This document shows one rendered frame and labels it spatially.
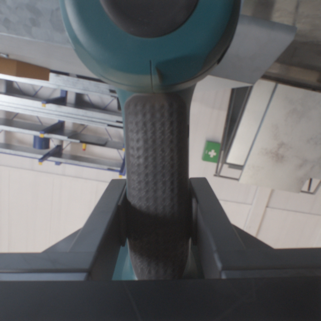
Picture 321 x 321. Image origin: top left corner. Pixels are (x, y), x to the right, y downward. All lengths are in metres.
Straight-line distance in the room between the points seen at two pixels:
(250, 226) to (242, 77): 6.17
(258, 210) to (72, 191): 4.52
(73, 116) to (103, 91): 0.73
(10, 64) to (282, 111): 2.76
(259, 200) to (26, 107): 5.34
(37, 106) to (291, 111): 3.91
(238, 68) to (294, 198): 6.52
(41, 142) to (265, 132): 3.77
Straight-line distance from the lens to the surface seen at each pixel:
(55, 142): 4.72
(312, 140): 3.44
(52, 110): 4.47
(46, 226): 6.46
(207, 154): 5.25
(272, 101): 3.04
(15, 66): 1.04
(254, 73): 0.29
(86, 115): 4.30
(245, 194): 6.08
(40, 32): 0.31
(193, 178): 0.15
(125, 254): 0.17
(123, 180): 0.16
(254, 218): 6.33
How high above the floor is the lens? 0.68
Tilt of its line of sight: 15 degrees up
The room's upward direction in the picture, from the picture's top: 169 degrees counter-clockwise
